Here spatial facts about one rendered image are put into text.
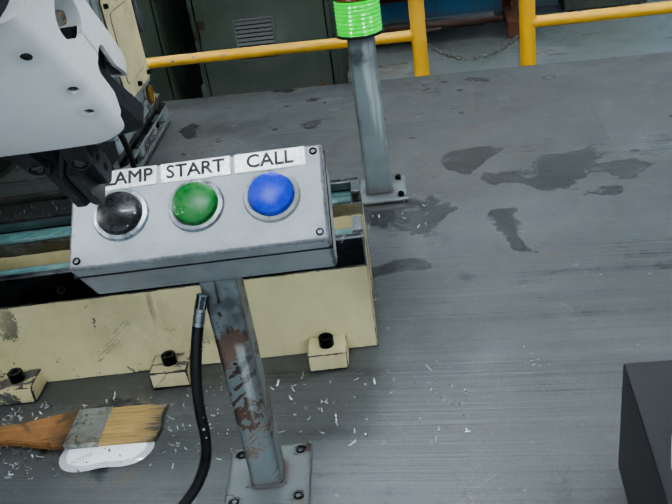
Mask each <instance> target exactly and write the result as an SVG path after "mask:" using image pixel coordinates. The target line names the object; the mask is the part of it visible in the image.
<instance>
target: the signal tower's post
mask: <svg viewBox="0 0 672 504"><path fill-rule="evenodd" d="M384 31H385V29H384V27H383V26H382V30H380V31H379V32H377V33H374V34H370V35H366V36H359V37H341V36H339V35H338V33H336V38H337V39H340V40H347V45H348V53H349V60H350V68H351V76H352V84H353V91H354V99H355V107H356V115H357V123H358V130H359V138H360V146H361V154H362V161H363V169H364V177H365V181H360V187H361V194H362V202H363V207H364V206H372V205H380V204H388V203H396V202H404V201H408V200H409V197H408V192H407V187H406V182H405V177H404V176H401V175H400V174H396V175H395V177H390V170H389V161H388V152H387V143H386V134H385V125H384V116H383V107H382V98H381V89H380V80H379V71H378V62H377V53H376V44H375V36H377V35H379V34H382V33H383V32H384Z"/></svg>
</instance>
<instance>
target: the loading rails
mask: <svg viewBox="0 0 672 504"><path fill-rule="evenodd" d="M330 188H331V198H332V209H333V220H334V230H335V241H336V252H337V265H336V266H332V267H324V268H316V269H307V270H299V271H290V272H282V273H274V274H265V275H257V276H248V277H243V281H244V285H245V289H246V294H247V298H248V303H249V307H250V311H251V316H252V320H253V325H254V329H255V333H256V338H257V342H258V347H259V351H260V356H261V358H268V357H277V356H286V355H295V354H304V353H307V360H308V366H309V369H310V371H312V372H313V371H322V370H331V369H340V368H347V367H348V366H349V348H357V347H366V346H375V345H378V340H377V328H376V318H375V311H374V303H373V296H372V293H373V292H374V291H373V279H372V270H371V262H370V255H369V247H368V240H367V232H366V225H365V217H364V209H363V202H362V194H361V187H360V179H359V177H352V178H344V179H336V180H330ZM71 215H72V213H67V214H59V215H51V216H43V217H35V218H27V219H19V220H11V221H3V222H0V405H1V406H5V405H14V404H23V403H32V402H36V401H37V400H38V398H39V396H40V394H41V392H42V390H43V388H44V386H45V384H46V382H53V381H62V380H71V379H80V378H89V377H98V376H107V375H116V374H125V373H134V372H143V371H150V372H149V378H150V381H151V384H152V387H153V389H159V388H168V387H177V386H186V385H190V384H191V377H190V350H191V333H192V322H193V314H194V306H195V300H196V294H198V293H202V292H201V288H200V284H199V282H198V283H190V284H181V285H173V286H164V287H156V288H148V289H139V290H131V291H122V292H114V293H106V294H98V293H97V292H96V291H94V290H93V289H92V288H91V287H89V286H88V285H87V284H86V283H84V282H83V281H82V280H81V279H74V274H73V273H72V272H71V271H70V269H69V258H70V236H71ZM204 322H205V323H204V330H203V342H202V365H205V364H214V363H221V361H220V357H219V353H218V349H217V346H216V342H215V338H214V334H213V330H212V326H211V322H210V318H209V315H208V311H207V308H206V315H205V321H204Z"/></svg>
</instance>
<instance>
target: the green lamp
mask: <svg viewBox="0 0 672 504"><path fill-rule="evenodd" d="M379 2H380V0H366V1H361V2H354V3H336V2H334V1H333V4H334V6H333V7H334V12H335V20H336V25H337V26H336V28H337V33H338V35H339V36H341V37H359V36H366V35H370V34H374V33H377V32H379V31H380V30H382V20H381V18H382V16H381V11H380V10H381V8H380V3H379Z"/></svg>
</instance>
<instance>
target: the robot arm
mask: <svg viewBox="0 0 672 504"><path fill-rule="evenodd" d="M126 75H127V71H126V61H125V58H124V56H123V54H122V52H121V50H120V48H119V47H118V45H117V43H116V42H115V41H114V39H113V38H112V36H111V35H110V33H109V32H108V30H107V29H106V28H105V26H104V25H103V23H102V22H101V21H100V19H99V18H98V16H97V15H96V14H95V12H94V11H93V10H92V9H91V7H90V6H89V5H88V3H87V2H86V1H85V0H0V158H2V159H6V160H11V161H12V162H14V163H15V164H16V165H18V166H19V167H21V168H22V169H23V170H25V171H26V172H28V173H29V174H32V175H36V176H43V175H46V176H47V177H48V178H49V179H50V180H51V181H52V182H53V183H54V184H55V185H56V186H57V187H58V188H59V189H60V190H61V191H62V192H63V193H64V194H65V195H66V196H67V197H68V198H69V199H70V200H71V201H72V202H73V203H74V204H75V205H76V206H77V207H86V206H87V205H88V204H90V202H91V203H92V204H95V205H101V204H104V203H105V187H106V184H109V183H111V181H112V167H111V162H110V160H109V158H108V157H107V156H106V154H105V153H104V152H103V151H102V149H101V148H102V146H103V145H104V144H105V143H106V142H107V141H108V140H110V139H111V138H113V137H115V136H120V135H123V134H127V133H130V132H134V131H137V130H140V129H142V128H143V127H144V105H143V104H142V103H141V102H140V101H139V100H137V99H136V98H135V97H134V96H133V95H132V94H131V93H130V92H128V91H127V90H126V89H125V88H124V87H123V86H122V85H121V84H119V83H118V82H117V81H116V80H115V79H114V78H113V77H119V76H126Z"/></svg>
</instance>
